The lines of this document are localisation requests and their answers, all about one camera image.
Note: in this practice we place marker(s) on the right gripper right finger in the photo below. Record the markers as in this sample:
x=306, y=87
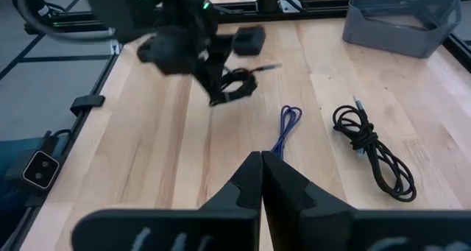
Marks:
x=312, y=225

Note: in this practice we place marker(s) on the small black box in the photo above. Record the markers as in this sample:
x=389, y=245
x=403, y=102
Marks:
x=250, y=41

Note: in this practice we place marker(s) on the black aluminium table frame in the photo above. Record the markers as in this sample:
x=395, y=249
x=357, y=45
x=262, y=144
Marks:
x=316, y=8

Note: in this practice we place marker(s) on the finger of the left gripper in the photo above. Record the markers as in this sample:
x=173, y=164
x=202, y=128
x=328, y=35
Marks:
x=214, y=89
x=223, y=50

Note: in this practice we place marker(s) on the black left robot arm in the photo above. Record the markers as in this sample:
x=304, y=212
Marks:
x=121, y=8

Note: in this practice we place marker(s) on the table-edge camera module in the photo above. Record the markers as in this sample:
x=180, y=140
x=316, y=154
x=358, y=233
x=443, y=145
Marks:
x=40, y=169

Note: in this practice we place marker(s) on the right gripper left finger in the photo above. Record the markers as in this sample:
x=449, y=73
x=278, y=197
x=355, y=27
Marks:
x=206, y=229

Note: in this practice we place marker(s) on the black frame clip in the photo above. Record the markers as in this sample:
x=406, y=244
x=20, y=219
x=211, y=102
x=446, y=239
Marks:
x=86, y=103

